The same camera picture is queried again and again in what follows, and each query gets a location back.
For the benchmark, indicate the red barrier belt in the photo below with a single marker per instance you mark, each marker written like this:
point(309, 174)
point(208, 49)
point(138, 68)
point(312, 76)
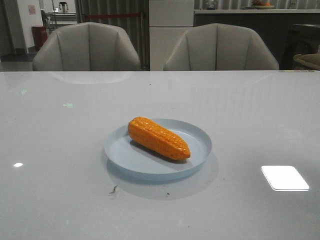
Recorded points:
point(111, 16)

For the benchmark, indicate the beige leather chair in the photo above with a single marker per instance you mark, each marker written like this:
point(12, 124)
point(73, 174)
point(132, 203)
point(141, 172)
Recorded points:
point(87, 46)
point(220, 47)

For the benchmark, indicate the orange toy corn cob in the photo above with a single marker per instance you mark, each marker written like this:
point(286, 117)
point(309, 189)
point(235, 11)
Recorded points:
point(159, 139)

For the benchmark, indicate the light blue round plate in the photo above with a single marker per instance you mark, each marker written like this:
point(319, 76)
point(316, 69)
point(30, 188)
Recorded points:
point(137, 161)

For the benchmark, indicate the right beige leather chair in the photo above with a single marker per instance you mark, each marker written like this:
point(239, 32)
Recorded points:
point(220, 47)

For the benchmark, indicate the fruit bowl on counter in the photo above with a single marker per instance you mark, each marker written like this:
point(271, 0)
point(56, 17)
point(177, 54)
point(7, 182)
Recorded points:
point(261, 5)

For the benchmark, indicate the background metal desk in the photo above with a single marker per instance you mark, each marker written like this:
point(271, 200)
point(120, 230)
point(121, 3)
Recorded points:
point(53, 20)

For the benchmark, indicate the pink wall notice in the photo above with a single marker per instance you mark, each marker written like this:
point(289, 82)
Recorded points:
point(31, 9)

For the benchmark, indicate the left beige leather chair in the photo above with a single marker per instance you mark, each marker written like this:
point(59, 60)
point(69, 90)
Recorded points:
point(87, 46)

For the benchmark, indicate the red trash bin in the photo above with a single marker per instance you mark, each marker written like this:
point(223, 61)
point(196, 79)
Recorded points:
point(40, 36)

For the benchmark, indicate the grey counter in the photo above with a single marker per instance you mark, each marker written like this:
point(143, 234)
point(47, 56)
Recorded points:
point(286, 32)

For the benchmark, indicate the beige cushion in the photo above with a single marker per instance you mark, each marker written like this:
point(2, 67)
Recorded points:
point(311, 61)

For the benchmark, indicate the white cabinet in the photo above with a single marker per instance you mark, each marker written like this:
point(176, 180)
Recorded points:
point(168, 19)

